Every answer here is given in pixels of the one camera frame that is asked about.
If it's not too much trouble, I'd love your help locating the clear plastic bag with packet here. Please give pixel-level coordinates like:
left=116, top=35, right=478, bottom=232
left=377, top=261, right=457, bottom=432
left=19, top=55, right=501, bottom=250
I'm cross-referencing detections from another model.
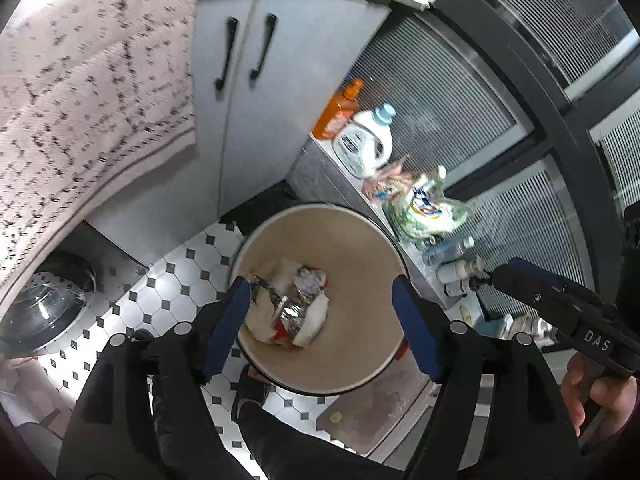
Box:
left=382, top=165, right=474, bottom=242

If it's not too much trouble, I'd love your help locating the brown floor mat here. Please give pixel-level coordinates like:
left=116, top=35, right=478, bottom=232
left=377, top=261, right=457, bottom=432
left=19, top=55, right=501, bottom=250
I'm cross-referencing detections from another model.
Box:
left=316, top=367, right=437, bottom=464

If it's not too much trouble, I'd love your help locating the clear water bottle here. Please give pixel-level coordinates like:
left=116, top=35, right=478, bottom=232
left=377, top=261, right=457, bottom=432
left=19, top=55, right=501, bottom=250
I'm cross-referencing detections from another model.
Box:
left=422, top=236, right=476, bottom=266

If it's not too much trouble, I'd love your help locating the small white bottle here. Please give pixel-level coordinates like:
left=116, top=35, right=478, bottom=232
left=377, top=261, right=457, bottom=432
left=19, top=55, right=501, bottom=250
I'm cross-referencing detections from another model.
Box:
left=436, top=256, right=485, bottom=284
left=444, top=278, right=477, bottom=297

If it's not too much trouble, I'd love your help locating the dark slipper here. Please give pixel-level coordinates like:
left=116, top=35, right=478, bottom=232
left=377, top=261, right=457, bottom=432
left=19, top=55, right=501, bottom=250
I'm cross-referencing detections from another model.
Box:
left=231, top=364, right=274, bottom=424

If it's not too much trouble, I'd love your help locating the glass pot lid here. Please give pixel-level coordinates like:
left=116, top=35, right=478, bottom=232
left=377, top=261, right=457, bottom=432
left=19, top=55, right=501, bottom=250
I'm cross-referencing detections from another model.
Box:
left=0, top=252, right=99, bottom=357

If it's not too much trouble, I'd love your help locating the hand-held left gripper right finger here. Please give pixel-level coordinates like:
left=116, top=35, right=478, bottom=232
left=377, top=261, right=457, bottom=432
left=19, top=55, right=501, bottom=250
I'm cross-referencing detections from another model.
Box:
left=391, top=274, right=583, bottom=480

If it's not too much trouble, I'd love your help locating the person's right hand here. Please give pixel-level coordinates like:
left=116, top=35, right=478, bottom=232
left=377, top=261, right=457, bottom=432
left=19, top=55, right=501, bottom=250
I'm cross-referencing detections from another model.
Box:
left=560, top=352, right=640, bottom=439

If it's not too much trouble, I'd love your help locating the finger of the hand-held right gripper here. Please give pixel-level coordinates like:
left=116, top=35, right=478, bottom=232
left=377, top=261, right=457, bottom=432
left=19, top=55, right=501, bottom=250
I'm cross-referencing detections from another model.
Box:
left=487, top=257, right=601, bottom=331

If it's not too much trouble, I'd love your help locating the patterned grey tablecloth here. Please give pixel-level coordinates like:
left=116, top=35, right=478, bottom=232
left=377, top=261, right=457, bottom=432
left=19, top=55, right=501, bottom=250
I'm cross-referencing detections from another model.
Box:
left=0, top=0, right=202, bottom=307

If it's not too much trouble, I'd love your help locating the ribbed glass sliding door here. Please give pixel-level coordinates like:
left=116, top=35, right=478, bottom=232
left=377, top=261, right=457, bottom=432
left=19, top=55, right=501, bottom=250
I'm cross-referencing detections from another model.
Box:
left=345, top=0, right=640, bottom=321

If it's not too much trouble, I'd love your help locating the pink plastic bag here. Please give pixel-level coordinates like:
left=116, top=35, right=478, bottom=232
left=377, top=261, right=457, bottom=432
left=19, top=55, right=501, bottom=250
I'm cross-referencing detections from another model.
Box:
left=362, top=155, right=417, bottom=202

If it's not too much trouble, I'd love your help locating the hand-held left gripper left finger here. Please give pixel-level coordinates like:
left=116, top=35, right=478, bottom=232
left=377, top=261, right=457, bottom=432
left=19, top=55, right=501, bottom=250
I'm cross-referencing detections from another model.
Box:
left=56, top=275, right=253, bottom=480

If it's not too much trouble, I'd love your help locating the white detergent jug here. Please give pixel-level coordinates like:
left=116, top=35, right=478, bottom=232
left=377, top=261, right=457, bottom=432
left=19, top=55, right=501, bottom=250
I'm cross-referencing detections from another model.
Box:
left=331, top=103, right=398, bottom=177

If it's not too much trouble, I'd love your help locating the foil snack wrapper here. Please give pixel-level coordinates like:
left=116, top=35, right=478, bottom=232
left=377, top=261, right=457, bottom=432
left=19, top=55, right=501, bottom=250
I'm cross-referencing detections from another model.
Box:
left=249, top=274, right=311, bottom=337

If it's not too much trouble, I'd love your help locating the grey cabinet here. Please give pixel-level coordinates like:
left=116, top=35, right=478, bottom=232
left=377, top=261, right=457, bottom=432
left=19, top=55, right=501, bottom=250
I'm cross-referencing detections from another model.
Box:
left=192, top=0, right=393, bottom=217

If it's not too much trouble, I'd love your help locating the round beige trash bin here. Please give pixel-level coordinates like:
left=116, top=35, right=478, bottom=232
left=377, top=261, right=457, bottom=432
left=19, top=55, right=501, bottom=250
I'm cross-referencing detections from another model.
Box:
left=230, top=202, right=412, bottom=395

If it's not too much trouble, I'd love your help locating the black cabinet handle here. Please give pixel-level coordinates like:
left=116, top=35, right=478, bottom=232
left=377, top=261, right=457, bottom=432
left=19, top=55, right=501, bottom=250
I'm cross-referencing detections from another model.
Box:
left=214, top=17, right=239, bottom=92
left=249, top=14, right=278, bottom=81

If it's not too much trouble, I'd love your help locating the orange detergent bottle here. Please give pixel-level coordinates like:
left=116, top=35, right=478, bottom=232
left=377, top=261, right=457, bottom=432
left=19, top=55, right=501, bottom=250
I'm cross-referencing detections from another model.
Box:
left=311, top=78, right=365, bottom=140

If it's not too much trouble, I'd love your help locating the person's leg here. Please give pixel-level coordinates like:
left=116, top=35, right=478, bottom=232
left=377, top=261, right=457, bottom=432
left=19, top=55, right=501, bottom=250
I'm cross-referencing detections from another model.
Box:
left=237, top=400, right=403, bottom=480

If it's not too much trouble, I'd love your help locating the white paper wrapper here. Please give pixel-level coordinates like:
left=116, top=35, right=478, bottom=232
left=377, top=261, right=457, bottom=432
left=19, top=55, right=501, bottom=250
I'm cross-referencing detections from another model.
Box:
left=292, top=292, right=332, bottom=347

